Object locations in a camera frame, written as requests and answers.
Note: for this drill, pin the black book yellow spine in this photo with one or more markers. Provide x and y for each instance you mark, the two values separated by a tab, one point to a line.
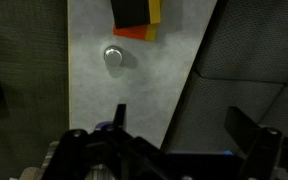
130	13

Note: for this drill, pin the round silver container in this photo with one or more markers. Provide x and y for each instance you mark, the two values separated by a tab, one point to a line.
113	64

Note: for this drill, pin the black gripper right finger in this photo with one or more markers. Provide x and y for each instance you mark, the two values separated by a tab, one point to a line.
240	125

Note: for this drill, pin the round silver lid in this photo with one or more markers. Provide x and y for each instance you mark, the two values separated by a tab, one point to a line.
112	53

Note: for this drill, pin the dark grey patterned sofa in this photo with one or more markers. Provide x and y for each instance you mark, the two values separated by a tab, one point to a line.
244	66

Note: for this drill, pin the orange book yellow spine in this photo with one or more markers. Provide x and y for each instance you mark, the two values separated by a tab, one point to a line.
134	32

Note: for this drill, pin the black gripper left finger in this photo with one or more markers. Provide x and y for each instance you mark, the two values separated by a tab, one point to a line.
119	116

